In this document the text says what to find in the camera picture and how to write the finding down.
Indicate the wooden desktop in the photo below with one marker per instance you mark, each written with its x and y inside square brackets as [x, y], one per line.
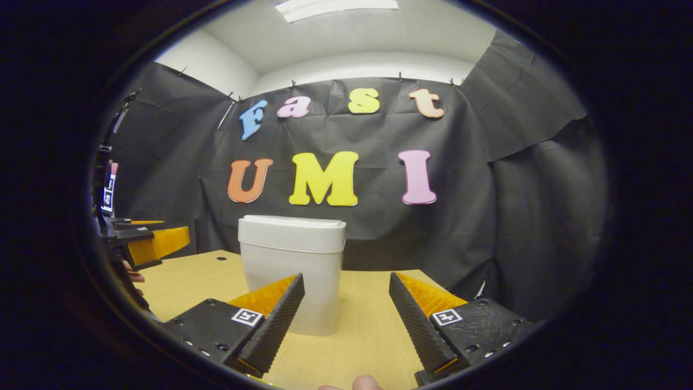
[368, 325]

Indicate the white desktop garbage bin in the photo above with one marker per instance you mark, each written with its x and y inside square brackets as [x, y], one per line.
[292, 254]

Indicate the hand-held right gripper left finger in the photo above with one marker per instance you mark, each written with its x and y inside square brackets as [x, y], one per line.
[273, 325]

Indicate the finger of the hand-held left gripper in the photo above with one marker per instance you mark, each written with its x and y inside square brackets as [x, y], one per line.
[157, 244]
[135, 221]

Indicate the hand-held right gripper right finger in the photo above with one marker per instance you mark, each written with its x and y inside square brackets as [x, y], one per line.
[419, 330]

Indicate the computer monitor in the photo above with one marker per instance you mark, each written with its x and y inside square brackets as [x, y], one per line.
[110, 189]

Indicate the black backdrop cloth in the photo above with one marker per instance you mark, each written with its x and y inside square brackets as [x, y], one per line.
[514, 189]

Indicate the ceiling light panel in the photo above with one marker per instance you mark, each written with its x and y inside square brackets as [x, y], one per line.
[335, 8]

